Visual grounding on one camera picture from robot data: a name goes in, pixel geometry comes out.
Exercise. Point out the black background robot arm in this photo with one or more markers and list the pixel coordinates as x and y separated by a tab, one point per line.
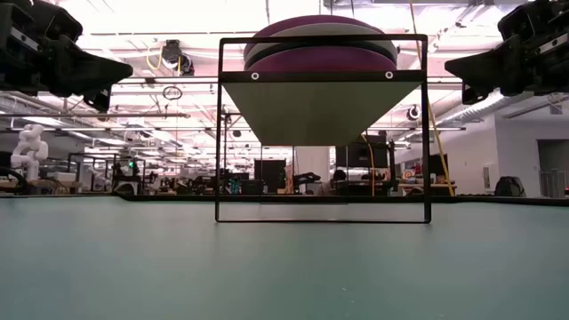
306	178

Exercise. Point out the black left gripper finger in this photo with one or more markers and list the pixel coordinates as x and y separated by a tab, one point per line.
89	69
101	98

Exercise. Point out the small black ceiling reel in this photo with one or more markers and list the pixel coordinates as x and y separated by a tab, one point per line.
413	113

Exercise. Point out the person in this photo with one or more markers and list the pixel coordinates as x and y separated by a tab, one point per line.
338	175

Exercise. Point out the long ceiling pipe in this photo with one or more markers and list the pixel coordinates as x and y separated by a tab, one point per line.
133	115

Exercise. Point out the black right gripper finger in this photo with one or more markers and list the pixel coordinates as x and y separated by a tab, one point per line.
470	94
489	69

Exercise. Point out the purple plastic plate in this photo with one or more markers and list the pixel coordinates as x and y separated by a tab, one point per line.
320	60
311	19

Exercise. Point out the black equipment rack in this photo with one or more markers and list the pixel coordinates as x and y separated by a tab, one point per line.
355	155

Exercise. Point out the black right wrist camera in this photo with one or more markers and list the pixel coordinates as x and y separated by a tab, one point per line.
515	24

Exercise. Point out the white robot figure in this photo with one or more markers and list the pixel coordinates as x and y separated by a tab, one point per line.
29	149

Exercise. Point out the black desk monitor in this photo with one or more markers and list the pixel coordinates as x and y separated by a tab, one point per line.
435	162

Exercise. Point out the black metal frame shelf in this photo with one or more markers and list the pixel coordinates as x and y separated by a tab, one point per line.
318	111

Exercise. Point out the long ceiling light rail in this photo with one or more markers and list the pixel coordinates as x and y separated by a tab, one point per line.
178	80

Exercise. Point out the grey door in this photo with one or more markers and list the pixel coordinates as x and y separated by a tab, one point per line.
553	160

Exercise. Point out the black frame workcell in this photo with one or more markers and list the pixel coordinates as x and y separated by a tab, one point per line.
126	180

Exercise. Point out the black cabinet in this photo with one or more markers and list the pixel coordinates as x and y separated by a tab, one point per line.
269	175

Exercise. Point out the white wall box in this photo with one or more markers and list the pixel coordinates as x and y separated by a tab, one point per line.
487	177

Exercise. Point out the large silver ceiling duct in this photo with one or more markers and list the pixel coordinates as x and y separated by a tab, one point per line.
480	109

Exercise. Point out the cream plastic plate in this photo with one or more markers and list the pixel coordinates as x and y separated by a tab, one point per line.
329	30

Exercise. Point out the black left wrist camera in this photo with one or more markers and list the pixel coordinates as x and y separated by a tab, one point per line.
64	26

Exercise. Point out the black backpack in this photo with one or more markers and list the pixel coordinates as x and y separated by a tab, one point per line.
510	186

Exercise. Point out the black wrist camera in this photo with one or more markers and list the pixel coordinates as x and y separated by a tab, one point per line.
64	26
515	24

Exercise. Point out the white column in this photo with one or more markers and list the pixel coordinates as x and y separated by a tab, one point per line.
313	160

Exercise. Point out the black ceiling device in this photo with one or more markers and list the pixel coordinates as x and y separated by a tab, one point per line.
187	66

